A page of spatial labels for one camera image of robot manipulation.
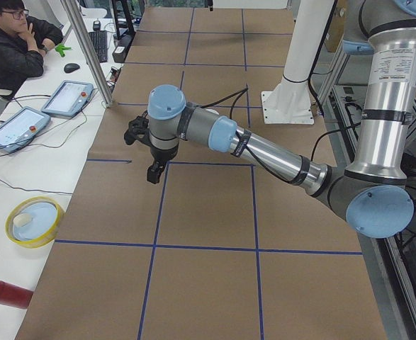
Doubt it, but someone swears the black keyboard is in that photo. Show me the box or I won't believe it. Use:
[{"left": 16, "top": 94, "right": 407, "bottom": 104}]
[{"left": 88, "top": 30, "right": 108, "bottom": 63}]

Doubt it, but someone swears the far teach pendant tablet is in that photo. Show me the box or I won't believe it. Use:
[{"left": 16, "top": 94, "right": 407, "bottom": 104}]
[{"left": 41, "top": 80, "right": 94, "bottom": 118}]

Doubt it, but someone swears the green plastic toy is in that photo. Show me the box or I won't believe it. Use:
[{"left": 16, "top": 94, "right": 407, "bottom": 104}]
[{"left": 55, "top": 43, "right": 71, "bottom": 57}]

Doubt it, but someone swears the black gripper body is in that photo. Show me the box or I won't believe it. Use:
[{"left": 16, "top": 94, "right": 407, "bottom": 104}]
[{"left": 150, "top": 142, "right": 178, "bottom": 166}]

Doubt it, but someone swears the near teach pendant tablet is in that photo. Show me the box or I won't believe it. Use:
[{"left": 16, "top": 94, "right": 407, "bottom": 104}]
[{"left": 0, "top": 106, "right": 50, "bottom": 154}]

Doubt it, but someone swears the white camera stand post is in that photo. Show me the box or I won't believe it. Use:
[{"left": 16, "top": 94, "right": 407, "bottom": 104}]
[{"left": 262, "top": 0, "right": 336, "bottom": 125}]

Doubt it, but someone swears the teach pendant tablet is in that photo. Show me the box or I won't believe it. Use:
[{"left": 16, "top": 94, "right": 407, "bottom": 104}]
[
  {"left": 0, "top": 106, "right": 50, "bottom": 154},
  {"left": 41, "top": 80, "right": 94, "bottom": 118}
]

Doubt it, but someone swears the seated man in black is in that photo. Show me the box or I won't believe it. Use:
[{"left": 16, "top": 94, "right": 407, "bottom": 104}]
[{"left": 0, "top": 1, "right": 63, "bottom": 95}]

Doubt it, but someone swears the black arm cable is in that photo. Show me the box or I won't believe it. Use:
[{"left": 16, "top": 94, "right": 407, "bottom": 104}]
[{"left": 196, "top": 84, "right": 322, "bottom": 185}]

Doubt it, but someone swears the yellow rimmed blue bowl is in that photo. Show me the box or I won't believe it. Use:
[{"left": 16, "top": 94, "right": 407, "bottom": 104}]
[{"left": 5, "top": 196, "right": 64, "bottom": 249}]

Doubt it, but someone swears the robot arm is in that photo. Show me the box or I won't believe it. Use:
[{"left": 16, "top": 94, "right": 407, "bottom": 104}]
[{"left": 147, "top": 1, "right": 416, "bottom": 239}]

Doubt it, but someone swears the red cylinder tube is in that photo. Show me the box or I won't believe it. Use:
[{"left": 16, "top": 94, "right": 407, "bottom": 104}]
[{"left": 0, "top": 280, "right": 33, "bottom": 310}]

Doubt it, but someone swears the aluminium frame post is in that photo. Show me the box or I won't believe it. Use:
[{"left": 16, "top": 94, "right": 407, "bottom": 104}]
[{"left": 61, "top": 0, "right": 113, "bottom": 108}]

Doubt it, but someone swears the black box device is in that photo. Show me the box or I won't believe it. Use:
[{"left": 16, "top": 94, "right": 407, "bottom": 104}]
[{"left": 112, "top": 35, "right": 133, "bottom": 63}]

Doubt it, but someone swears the black computer mouse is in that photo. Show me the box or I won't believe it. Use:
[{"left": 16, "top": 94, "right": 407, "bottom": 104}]
[{"left": 63, "top": 63, "right": 80, "bottom": 74}]

